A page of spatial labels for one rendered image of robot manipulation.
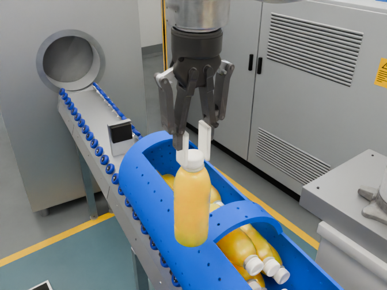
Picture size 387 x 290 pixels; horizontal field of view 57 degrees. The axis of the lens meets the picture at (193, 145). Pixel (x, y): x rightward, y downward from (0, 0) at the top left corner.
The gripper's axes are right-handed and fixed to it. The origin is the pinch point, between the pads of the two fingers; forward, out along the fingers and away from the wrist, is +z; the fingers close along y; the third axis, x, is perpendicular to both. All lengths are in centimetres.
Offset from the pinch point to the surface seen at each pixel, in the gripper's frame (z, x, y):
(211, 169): 35, -31, -27
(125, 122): 42, -84, -18
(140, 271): 97, -52, -8
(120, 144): 51, -83, -15
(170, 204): 27.8, -15.5, -3.7
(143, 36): 128, -477, -204
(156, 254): 55, -24, -3
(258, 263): 29.4, 8.7, -12.1
